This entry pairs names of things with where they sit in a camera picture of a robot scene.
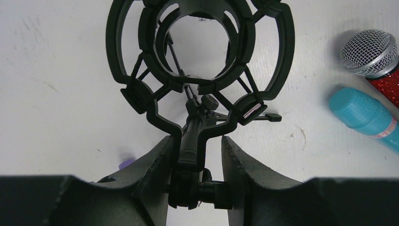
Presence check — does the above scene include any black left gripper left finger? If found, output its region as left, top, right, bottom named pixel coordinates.
left=0, top=136, right=174, bottom=226

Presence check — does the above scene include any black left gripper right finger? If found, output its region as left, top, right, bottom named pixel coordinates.
left=221, top=136, right=399, bottom=226

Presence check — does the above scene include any purple toy microphone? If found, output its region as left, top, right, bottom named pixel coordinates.
left=119, top=158, right=135, bottom=169

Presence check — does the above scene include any teal toy microphone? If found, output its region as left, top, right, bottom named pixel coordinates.
left=328, top=88, right=399, bottom=153

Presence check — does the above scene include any black tripod shock-mount stand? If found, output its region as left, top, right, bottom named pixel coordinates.
left=106, top=0, right=295, bottom=210

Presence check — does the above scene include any red glitter microphone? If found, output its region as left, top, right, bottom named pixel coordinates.
left=340, top=29, right=399, bottom=107

